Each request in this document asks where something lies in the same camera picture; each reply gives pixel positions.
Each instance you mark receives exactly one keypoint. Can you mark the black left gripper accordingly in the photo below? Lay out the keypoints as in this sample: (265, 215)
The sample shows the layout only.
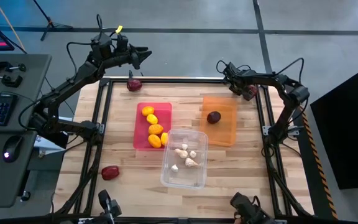
(129, 56)

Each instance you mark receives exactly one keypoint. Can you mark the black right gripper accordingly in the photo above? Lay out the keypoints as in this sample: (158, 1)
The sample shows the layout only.
(242, 79)

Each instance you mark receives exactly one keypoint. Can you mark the dark red round fruit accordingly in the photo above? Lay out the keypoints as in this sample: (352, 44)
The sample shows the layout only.
(213, 117)
(110, 173)
(134, 85)
(251, 94)

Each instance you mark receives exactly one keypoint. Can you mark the small white garlic bulb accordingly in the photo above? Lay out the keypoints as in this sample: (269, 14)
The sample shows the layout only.
(174, 168)
(193, 154)
(184, 146)

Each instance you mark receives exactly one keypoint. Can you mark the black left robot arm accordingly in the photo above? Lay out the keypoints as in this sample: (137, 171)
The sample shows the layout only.
(67, 87)

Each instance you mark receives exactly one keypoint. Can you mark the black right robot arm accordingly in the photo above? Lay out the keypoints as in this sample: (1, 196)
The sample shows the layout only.
(291, 90)

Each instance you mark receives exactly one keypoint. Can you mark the orange plastic bin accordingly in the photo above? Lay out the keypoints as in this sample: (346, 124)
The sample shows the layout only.
(219, 133)

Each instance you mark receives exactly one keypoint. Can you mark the pink plastic bin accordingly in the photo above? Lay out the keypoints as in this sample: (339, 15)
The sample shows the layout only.
(140, 130)

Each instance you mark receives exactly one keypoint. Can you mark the black tripod stand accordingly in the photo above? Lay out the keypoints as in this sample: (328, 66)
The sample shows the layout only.
(51, 24)

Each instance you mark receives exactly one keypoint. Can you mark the clear plastic bin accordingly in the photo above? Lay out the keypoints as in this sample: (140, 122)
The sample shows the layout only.
(183, 179)

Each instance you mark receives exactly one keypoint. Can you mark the black floor panel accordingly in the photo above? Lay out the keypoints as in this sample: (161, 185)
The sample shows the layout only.
(353, 124)

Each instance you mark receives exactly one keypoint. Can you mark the grey desk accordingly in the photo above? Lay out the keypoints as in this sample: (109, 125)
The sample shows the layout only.
(26, 77)

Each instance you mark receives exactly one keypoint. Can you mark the black yellow hazard strip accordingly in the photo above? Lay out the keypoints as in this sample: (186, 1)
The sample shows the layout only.
(320, 186)

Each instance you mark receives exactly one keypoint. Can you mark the white paper sheet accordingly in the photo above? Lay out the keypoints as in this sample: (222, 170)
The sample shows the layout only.
(47, 146)

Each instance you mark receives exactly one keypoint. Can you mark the black C-clamp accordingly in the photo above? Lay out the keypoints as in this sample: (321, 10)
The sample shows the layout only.
(9, 81)
(2, 66)

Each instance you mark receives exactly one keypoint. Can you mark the black computer mouse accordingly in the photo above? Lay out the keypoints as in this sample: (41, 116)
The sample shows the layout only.
(12, 148)

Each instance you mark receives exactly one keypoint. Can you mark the black round knob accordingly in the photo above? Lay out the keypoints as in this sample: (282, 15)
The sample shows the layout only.
(25, 195)

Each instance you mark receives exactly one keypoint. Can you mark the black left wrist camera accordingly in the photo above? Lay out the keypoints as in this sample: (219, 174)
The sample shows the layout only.
(122, 42)

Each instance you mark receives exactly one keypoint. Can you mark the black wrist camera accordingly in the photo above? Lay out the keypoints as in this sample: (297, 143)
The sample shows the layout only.
(231, 69)
(122, 42)

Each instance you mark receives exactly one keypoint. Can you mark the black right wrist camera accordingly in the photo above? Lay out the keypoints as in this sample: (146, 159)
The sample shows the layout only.
(231, 69)

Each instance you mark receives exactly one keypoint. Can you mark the black frame clamp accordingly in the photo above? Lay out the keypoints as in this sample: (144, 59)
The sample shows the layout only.
(130, 75)

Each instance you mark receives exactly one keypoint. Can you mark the black aluminium table frame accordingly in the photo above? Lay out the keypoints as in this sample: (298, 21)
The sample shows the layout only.
(182, 81)

